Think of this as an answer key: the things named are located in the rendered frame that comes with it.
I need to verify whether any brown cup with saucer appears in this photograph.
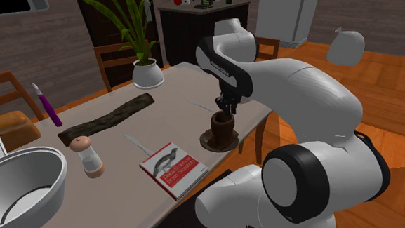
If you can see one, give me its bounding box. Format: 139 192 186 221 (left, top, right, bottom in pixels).
197 109 241 154

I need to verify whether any white refrigerator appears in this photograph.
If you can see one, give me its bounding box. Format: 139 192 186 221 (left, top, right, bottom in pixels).
253 0 326 51

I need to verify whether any grey framed window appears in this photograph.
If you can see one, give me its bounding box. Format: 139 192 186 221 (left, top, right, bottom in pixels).
0 0 51 18

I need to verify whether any wooden chair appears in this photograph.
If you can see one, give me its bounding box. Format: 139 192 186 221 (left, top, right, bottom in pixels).
0 69 46 126
253 35 282 62
93 40 154 94

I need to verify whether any grey dining table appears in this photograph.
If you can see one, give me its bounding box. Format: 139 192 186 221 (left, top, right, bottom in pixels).
0 57 279 228

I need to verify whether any glass shaker with tan caps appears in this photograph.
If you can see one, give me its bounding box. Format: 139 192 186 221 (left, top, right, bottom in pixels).
69 135 106 180

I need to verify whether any dark cabinet with items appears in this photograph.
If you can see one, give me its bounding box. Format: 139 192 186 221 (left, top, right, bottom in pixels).
157 0 254 67

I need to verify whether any green plant in white pot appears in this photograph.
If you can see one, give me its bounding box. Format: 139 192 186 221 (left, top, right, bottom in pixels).
81 0 166 93

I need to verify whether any dark brown bark log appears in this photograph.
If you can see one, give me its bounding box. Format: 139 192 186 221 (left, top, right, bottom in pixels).
55 92 157 149

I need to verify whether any thin silver knife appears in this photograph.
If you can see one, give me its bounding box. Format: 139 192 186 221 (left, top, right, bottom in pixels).
183 97 214 114

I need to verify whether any purple craft knife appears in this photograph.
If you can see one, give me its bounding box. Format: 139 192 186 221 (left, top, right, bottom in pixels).
31 81 63 129

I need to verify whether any red and white bird book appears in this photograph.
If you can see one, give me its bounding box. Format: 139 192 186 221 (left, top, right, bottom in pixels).
138 140 211 203

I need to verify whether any brown bread loaf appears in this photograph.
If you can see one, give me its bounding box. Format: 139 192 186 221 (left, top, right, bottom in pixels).
0 109 43 161

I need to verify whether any white knife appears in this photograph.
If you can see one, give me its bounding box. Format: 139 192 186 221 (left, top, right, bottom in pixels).
123 132 154 158

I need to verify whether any grey metal pot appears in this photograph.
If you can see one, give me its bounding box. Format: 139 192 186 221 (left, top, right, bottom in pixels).
0 129 71 228

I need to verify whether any white tied bag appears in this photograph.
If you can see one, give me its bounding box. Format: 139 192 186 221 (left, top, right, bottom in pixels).
324 25 367 69

